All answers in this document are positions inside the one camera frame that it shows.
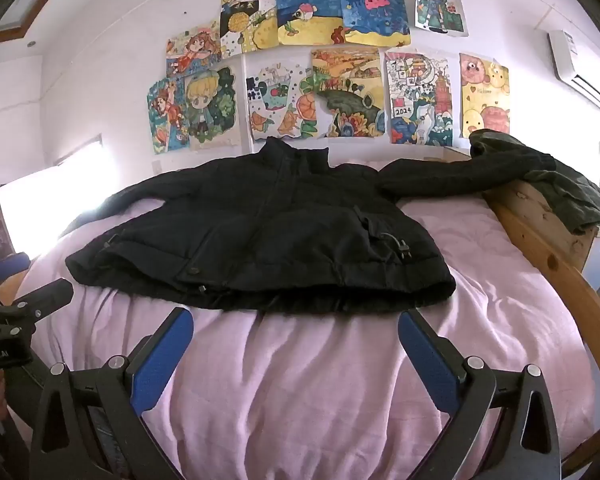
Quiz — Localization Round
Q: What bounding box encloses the dark green garment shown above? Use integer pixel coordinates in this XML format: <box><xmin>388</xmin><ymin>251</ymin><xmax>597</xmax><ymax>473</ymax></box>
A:
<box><xmin>469</xmin><ymin>129</ymin><xmax>600</xmax><ymax>235</ymax></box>

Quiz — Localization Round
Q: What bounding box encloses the yellow round chicks drawing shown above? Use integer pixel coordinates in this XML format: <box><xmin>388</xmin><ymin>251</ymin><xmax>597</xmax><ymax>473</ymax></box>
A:
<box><xmin>459</xmin><ymin>52</ymin><xmax>511</xmax><ymax>139</ymax></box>

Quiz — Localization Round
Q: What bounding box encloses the pagoda drawing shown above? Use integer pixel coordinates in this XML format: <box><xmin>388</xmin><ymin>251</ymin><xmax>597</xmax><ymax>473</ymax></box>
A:
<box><xmin>384</xmin><ymin>50</ymin><xmax>454</xmax><ymax>147</ymax></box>

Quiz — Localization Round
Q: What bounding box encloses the turtles drawing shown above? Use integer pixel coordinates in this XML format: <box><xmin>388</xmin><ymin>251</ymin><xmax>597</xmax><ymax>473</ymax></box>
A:
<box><xmin>245</xmin><ymin>57</ymin><xmax>322</xmax><ymax>144</ymax></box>

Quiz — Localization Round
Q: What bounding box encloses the white air conditioner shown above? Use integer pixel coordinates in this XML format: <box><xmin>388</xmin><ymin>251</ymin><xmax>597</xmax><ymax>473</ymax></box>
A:
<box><xmin>547</xmin><ymin>30</ymin><xmax>600</xmax><ymax>119</ymax></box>

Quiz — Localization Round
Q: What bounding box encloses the red-haired figure drawing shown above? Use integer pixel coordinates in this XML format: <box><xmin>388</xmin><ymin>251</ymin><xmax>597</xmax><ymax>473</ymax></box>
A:
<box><xmin>397</xmin><ymin>0</ymin><xmax>469</xmax><ymax>37</ymax></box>

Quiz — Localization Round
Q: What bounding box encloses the pink bed blanket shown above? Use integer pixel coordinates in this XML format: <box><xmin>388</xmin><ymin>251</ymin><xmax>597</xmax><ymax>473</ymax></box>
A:
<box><xmin>17</xmin><ymin>160</ymin><xmax>598</xmax><ymax>480</ymax></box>

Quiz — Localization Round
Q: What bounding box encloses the hilly landscape drawing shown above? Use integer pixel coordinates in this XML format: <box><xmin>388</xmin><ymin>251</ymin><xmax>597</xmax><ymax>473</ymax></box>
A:
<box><xmin>311</xmin><ymin>47</ymin><xmax>386</xmax><ymax>139</ymax></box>

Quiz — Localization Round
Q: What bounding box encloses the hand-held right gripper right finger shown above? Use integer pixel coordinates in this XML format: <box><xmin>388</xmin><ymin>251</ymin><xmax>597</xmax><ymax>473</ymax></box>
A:
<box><xmin>397</xmin><ymin>308</ymin><xmax>563</xmax><ymax>480</ymax></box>

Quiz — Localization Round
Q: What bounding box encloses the orange-haired girl drawing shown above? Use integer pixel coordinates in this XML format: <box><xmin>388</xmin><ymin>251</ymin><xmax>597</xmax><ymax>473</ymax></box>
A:
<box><xmin>166</xmin><ymin>20</ymin><xmax>224</xmax><ymax>79</ymax></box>

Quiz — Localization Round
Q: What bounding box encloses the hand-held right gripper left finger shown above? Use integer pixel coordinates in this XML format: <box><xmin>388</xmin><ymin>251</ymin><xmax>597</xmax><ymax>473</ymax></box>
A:
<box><xmin>30</xmin><ymin>306</ymin><xmax>196</xmax><ymax>480</ymax></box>

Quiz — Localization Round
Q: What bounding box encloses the fish and beach drawing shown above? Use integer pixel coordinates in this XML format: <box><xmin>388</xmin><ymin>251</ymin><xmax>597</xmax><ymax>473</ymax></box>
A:
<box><xmin>274</xmin><ymin>0</ymin><xmax>344</xmax><ymax>47</ymax></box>

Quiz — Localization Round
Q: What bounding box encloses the pink jellyfish drawing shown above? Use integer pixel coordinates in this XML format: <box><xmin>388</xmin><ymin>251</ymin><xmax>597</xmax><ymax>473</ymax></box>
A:
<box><xmin>337</xmin><ymin>0</ymin><xmax>412</xmax><ymax>47</ymax></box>

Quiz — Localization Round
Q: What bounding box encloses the blond character drawing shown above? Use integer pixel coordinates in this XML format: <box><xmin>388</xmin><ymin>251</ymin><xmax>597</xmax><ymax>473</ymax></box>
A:
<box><xmin>182</xmin><ymin>64</ymin><xmax>239</xmax><ymax>152</ymax></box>

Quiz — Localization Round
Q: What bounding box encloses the black jacket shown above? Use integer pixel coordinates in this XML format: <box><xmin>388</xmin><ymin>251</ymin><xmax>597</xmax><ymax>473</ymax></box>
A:
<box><xmin>65</xmin><ymin>136</ymin><xmax>557</xmax><ymax>317</ymax></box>

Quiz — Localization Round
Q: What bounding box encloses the bright window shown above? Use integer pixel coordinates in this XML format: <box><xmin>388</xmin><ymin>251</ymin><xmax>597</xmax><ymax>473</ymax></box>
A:
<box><xmin>0</xmin><ymin>135</ymin><xmax>107</xmax><ymax>246</ymax></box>

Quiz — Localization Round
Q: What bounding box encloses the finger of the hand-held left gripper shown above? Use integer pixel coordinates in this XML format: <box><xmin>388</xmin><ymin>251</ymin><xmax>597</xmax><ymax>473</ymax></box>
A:
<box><xmin>0</xmin><ymin>252</ymin><xmax>32</xmax><ymax>291</ymax></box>
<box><xmin>0</xmin><ymin>278</ymin><xmax>75</xmax><ymax>328</ymax></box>

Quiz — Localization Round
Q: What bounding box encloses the swimming girl drawing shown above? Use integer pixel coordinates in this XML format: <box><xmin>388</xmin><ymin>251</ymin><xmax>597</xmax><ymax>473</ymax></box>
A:
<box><xmin>146</xmin><ymin>77</ymin><xmax>191</xmax><ymax>156</ymax></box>

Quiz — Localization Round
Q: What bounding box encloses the wooden bed frame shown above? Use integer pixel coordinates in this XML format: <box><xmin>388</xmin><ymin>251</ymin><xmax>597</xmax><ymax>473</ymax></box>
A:
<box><xmin>442</xmin><ymin>147</ymin><xmax>600</xmax><ymax>476</ymax></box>

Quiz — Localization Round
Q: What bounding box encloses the yellow moon drawing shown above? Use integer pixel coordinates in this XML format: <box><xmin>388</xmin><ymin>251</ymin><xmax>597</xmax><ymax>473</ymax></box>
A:
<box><xmin>219</xmin><ymin>0</ymin><xmax>281</xmax><ymax>59</ymax></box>

